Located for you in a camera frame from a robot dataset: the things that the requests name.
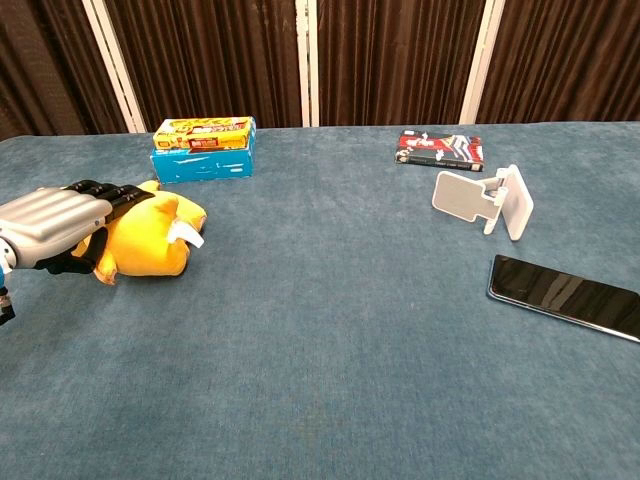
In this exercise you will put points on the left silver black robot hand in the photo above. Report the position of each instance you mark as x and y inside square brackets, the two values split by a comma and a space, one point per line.
[50, 220]

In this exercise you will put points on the yellow plush toy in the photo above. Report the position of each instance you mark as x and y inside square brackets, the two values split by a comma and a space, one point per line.
[150, 240]

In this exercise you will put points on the dark curtain partition panel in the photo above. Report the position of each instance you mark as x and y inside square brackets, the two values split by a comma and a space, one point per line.
[565, 60]
[395, 60]
[215, 60]
[50, 65]

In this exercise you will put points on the blue yellow snack box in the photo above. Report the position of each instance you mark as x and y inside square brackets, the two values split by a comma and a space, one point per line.
[205, 155]

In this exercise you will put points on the blue felt table cover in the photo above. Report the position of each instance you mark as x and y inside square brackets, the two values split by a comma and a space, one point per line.
[320, 350]

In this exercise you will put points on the red black card box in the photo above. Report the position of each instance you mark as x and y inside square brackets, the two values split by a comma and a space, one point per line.
[440, 150]

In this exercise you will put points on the white folding phone stand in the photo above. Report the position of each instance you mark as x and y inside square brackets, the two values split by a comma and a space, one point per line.
[460, 197]

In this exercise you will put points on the black smartphone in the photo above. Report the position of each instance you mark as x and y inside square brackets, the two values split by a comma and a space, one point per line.
[565, 295]

